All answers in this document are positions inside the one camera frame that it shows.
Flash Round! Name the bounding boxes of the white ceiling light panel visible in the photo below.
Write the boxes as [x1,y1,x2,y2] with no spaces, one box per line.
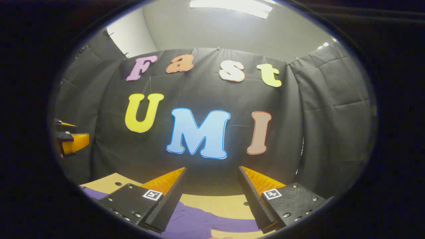
[189,0,273,19]

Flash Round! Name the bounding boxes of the black backdrop cloth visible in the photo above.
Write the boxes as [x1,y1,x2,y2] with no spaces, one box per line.
[53,28,374,199]

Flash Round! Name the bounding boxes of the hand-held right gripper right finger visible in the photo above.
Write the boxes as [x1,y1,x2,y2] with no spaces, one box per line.
[238,166,327,234]

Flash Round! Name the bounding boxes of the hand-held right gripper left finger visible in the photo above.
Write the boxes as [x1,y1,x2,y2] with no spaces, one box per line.
[96,167,187,233]

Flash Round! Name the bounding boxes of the purple ribbed button cardigan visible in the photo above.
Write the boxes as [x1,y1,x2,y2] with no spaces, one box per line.
[80,186,261,239]

